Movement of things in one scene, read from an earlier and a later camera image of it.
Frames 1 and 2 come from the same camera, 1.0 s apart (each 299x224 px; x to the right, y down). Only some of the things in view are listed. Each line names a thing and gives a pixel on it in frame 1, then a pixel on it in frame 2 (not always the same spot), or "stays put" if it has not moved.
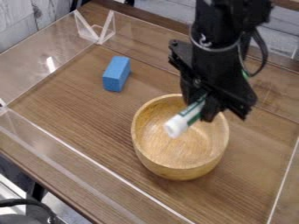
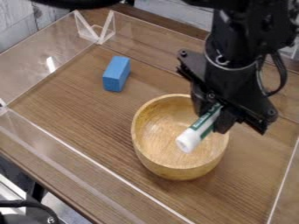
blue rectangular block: x=117 y=75 stays put
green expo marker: x=178 y=123 → x=189 y=138
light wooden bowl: x=191 y=154 stays put
